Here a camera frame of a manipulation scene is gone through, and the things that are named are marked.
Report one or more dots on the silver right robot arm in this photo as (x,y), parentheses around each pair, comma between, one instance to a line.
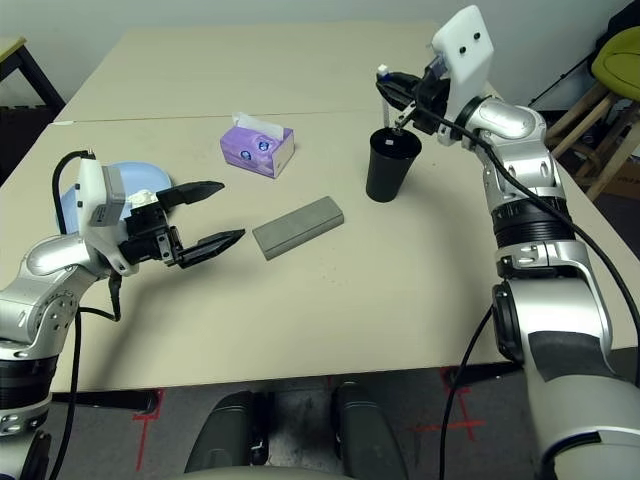
(530,200)

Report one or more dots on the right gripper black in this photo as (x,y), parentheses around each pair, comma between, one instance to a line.
(432,100)

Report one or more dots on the black plastic cup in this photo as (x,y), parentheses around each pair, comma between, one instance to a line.
(387,170)

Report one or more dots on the white pen blue cap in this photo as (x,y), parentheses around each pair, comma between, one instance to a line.
(385,112)

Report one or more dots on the dark grey robot leg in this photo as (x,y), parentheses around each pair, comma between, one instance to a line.
(225,435)
(367,435)

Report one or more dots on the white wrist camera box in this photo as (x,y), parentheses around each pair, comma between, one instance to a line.
(465,55)
(95,205)

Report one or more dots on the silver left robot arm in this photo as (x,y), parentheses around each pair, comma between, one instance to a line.
(45,285)

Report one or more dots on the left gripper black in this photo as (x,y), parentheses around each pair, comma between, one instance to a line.
(147,235)

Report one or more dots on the blue plastic plate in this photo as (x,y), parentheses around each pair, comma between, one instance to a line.
(145,172)

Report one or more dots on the purple tissue box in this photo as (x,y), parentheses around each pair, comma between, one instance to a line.
(250,152)

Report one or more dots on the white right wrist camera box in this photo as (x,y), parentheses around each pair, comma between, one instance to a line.
(465,55)

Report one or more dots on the grey glasses case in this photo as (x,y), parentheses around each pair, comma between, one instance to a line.
(300,227)

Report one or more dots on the brown cardboard box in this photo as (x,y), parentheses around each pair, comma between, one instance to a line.
(625,180)

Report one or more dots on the beige side table black frame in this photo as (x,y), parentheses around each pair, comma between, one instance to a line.
(12,50)

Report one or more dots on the thin black pole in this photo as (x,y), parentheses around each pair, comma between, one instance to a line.
(562,77)

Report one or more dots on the white tissue sheet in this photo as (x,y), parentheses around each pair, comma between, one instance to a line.
(252,122)

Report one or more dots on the green seat wooden stool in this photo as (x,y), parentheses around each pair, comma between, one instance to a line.
(620,60)

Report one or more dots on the black foam floor mat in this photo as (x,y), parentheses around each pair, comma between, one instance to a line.
(25,140)

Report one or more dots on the dark grey left robot leg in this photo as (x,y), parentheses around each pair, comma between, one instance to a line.
(225,435)

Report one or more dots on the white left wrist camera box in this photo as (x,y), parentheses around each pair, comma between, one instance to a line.
(95,205)

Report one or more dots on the dark grey right robot leg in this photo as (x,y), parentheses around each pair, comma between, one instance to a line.
(367,435)

